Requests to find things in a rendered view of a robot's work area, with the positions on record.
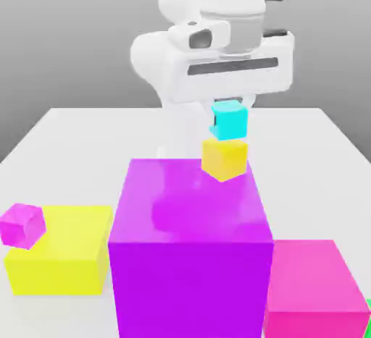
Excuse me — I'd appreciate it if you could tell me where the small yellow cube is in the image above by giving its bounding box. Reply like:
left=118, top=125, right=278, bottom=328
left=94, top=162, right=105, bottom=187
left=201, top=137, right=249, bottom=183

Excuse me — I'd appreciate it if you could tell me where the large yellow box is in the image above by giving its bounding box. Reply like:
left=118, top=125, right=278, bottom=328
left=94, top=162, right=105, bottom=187
left=3, top=205, right=114, bottom=297

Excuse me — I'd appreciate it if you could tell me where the small magenta cube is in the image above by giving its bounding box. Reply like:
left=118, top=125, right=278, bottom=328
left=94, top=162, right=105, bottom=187
left=0, top=203, right=47, bottom=250

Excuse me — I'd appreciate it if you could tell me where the small cyan cube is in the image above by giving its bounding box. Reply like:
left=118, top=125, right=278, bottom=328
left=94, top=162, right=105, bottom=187
left=209, top=99, right=249, bottom=141

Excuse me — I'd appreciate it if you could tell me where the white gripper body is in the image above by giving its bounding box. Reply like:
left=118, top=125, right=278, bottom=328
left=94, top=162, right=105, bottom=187
left=171, top=33, right=296, bottom=104

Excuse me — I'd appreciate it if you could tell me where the large pink box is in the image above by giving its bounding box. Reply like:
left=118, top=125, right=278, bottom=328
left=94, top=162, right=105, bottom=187
left=262, top=239, right=371, bottom=338

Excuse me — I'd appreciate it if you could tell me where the large purple box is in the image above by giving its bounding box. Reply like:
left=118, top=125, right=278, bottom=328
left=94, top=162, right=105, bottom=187
left=107, top=158, right=275, bottom=338

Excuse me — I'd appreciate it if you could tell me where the small green cube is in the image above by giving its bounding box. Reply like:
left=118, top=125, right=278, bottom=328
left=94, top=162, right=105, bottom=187
left=363, top=297, right=371, bottom=338

